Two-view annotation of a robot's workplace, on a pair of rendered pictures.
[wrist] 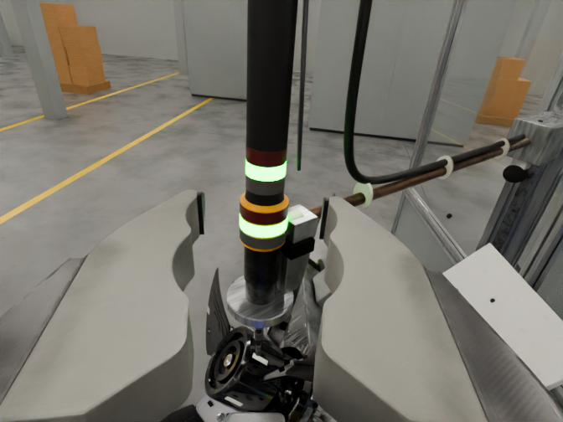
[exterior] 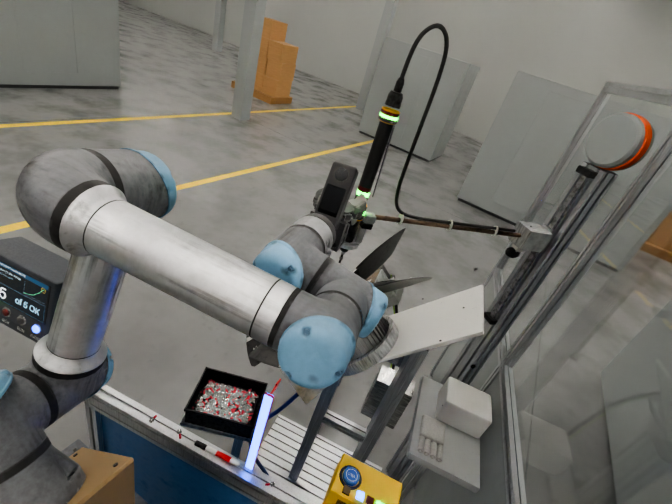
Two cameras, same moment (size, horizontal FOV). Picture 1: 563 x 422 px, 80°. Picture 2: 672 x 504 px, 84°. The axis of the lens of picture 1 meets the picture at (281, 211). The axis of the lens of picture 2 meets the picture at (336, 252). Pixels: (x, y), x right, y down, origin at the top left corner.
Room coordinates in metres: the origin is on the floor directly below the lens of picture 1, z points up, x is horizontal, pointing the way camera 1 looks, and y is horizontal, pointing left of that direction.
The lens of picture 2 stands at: (-0.62, -0.18, 1.95)
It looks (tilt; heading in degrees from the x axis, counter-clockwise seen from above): 31 degrees down; 13
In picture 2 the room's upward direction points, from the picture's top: 18 degrees clockwise
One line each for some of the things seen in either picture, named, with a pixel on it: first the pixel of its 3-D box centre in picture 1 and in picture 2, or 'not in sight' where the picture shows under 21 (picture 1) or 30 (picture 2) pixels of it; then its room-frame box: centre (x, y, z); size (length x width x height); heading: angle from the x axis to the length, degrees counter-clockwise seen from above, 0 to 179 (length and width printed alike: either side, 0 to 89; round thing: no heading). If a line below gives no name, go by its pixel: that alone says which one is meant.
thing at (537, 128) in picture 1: (537, 138); (531, 236); (0.65, -0.48, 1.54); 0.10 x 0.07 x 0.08; 128
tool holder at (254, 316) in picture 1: (270, 263); (354, 228); (0.27, 0.01, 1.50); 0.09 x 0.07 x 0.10; 128
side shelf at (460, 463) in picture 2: not in sight; (446, 427); (0.40, -0.53, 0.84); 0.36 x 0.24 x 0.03; 3
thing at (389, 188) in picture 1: (445, 169); (450, 226); (0.45, -0.23, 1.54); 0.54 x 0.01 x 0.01; 128
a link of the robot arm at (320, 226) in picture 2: not in sight; (310, 240); (-0.11, -0.01, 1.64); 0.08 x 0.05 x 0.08; 93
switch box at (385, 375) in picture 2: not in sight; (387, 397); (0.50, -0.31, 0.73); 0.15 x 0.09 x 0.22; 93
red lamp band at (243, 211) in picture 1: (264, 206); not in sight; (0.26, 0.02, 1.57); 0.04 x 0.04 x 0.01
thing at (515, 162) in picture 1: (516, 170); (513, 250); (0.62, -0.45, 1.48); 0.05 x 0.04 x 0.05; 128
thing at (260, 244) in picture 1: (263, 230); not in sight; (0.26, 0.02, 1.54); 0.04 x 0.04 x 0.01
